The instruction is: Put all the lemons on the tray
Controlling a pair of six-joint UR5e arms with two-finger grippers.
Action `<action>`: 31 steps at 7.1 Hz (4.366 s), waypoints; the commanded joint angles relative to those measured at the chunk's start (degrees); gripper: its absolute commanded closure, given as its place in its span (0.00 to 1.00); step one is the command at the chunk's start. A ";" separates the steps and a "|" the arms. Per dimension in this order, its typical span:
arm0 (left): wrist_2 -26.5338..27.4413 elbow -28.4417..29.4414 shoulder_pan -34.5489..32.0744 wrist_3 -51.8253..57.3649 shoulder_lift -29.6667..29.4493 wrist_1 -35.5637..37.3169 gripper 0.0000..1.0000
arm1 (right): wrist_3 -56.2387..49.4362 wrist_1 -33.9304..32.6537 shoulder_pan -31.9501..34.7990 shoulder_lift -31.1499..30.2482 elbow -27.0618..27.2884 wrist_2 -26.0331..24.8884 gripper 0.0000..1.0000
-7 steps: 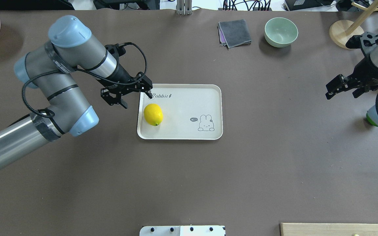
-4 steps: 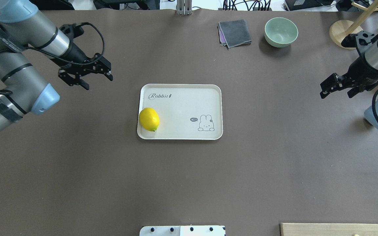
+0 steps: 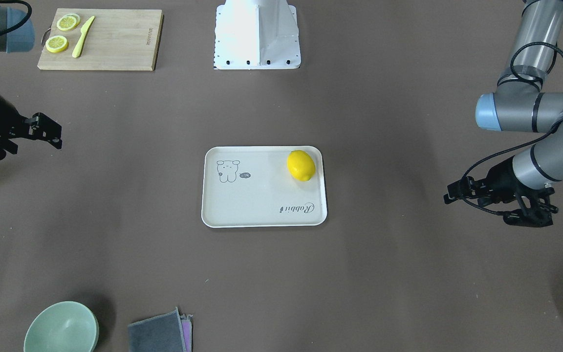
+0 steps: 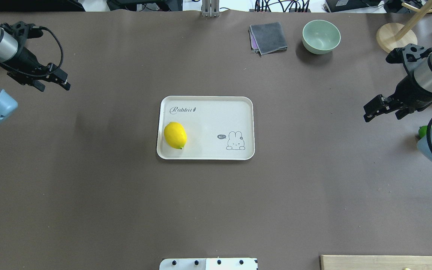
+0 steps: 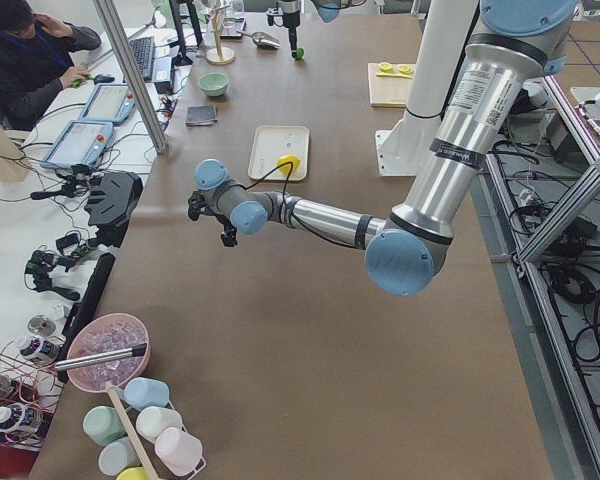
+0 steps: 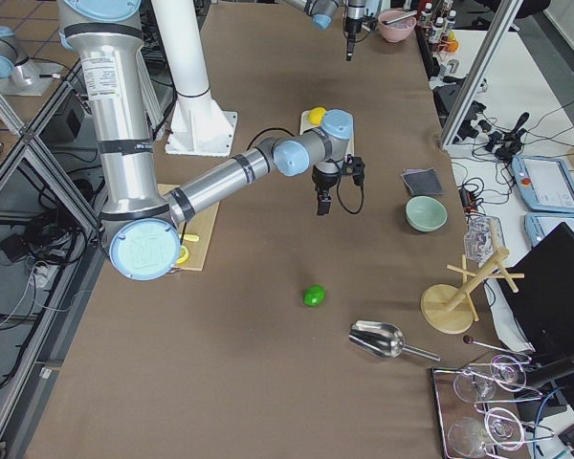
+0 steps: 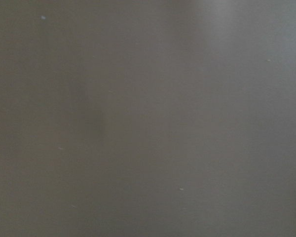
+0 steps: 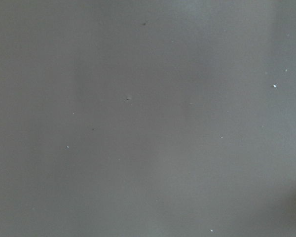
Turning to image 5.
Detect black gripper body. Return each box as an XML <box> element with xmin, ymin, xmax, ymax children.
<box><xmin>216</xmin><ymin>215</ymin><xmax>237</xmax><ymax>246</ymax></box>
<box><xmin>277</xmin><ymin>0</ymin><xmax>301</xmax><ymax>26</ymax></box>

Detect grey folded cloth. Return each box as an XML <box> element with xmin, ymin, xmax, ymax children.
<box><xmin>185</xmin><ymin>105</ymin><xmax>218</xmax><ymax>127</ymax></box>

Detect pink bowl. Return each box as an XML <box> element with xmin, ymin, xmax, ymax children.
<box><xmin>67</xmin><ymin>313</ymin><xmax>151</xmax><ymax>393</ymax></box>

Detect seated person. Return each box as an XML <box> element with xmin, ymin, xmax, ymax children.
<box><xmin>0</xmin><ymin>1</ymin><xmax>101</xmax><ymax>130</ymax></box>

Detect green ceramic bowl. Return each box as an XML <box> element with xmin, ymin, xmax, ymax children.
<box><xmin>198</xmin><ymin>72</ymin><xmax>229</xmax><ymax>98</ymax></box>

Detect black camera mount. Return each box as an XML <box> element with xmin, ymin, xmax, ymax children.
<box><xmin>265</xmin><ymin>7</ymin><xmax>281</xmax><ymax>27</ymax></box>
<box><xmin>187</xmin><ymin>190</ymin><xmax>209</xmax><ymax>222</ymax></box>

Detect yellow lemon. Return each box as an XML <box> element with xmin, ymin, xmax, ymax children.
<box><xmin>276</xmin><ymin>154</ymin><xmax>300</xmax><ymax>177</ymax></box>

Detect wooden cutting board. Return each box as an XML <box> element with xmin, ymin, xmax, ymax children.
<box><xmin>367</xmin><ymin>62</ymin><xmax>415</xmax><ymax>108</ymax></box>

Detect blue teach pendant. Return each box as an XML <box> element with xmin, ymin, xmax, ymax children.
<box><xmin>40</xmin><ymin>120</ymin><xmax>114</xmax><ymax>170</ymax></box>
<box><xmin>80</xmin><ymin>83</ymin><xmax>135</xmax><ymax>125</ymax></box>

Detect black keyboard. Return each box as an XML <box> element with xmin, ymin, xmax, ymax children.
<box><xmin>129</xmin><ymin>37</ymin><xmax>155</xmax><ymax>81</ymax></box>

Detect wooden cup tree stand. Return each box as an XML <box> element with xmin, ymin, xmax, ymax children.
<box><xmin>202</xmin><ymin>1</ymin><xmax>236</xmax><ymax>66</ymax></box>

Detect white rectangular tray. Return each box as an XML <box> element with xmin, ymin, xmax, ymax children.
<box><xmin>247</xmin><ymin>125</ymin><xmax>310</xmax><ymax>182</ymax></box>

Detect metal scoop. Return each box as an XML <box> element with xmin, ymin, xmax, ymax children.
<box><xmin>239</xmin><ymin>31</ymin><xmax>280</xmax><ymax>50</ymax></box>

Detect pastel cup rack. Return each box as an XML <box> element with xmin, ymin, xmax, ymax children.
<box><xmin>78</xmin><ymin>377</ymin><xmax>206</xmax><ymax>479</ymax></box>

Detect yellow plastic knife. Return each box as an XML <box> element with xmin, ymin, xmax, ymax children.
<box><xmin>374</xmin><ymin>72</ymin><xmax>413</xmax><ymax>79</ymax></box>

